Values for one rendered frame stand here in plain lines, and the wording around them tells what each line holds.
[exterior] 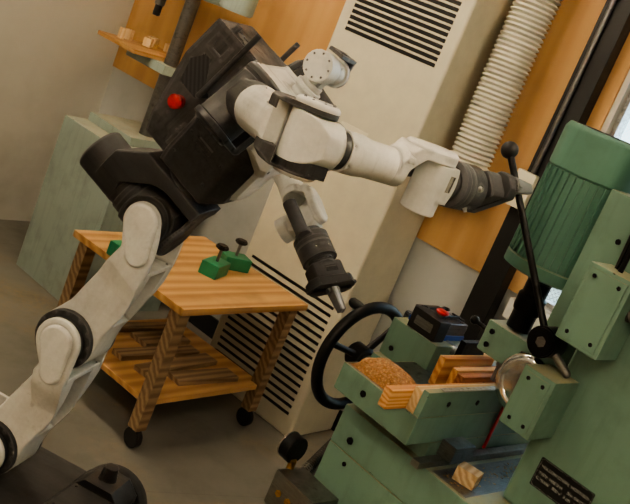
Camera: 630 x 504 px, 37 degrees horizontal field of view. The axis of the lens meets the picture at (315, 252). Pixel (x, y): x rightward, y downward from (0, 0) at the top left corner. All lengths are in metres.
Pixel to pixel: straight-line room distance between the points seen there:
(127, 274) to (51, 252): 2.03
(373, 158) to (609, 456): 0.68
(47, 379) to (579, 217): 1.21
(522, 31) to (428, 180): 1.72
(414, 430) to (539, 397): 0.24
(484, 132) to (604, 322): 1.71
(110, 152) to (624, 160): 1.07
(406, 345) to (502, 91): 1.43
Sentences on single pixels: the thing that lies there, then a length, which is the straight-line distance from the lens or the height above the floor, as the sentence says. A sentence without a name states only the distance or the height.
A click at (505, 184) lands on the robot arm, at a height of 1.35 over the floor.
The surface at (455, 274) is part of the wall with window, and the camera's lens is 3.53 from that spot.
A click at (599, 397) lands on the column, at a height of 1.08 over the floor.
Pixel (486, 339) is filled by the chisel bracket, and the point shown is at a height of 1.03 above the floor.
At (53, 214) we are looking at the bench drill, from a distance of 4.13.
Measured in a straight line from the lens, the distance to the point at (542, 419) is 1.77.
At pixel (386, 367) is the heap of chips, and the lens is 1.88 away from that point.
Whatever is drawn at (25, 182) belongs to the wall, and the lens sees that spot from 4.81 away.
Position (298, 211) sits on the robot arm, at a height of 1.06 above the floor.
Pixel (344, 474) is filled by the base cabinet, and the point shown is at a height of 0.67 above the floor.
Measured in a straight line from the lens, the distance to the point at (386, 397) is 1.76.
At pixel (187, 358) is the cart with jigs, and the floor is 0.20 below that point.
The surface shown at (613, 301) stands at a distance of 1.70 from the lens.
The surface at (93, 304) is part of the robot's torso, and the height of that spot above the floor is 0.72.
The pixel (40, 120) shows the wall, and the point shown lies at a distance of 4.71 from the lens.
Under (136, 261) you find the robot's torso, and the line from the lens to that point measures 2.08.
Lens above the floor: 1.53
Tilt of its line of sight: 14 degrees down
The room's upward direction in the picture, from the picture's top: 23 degrees clockwise
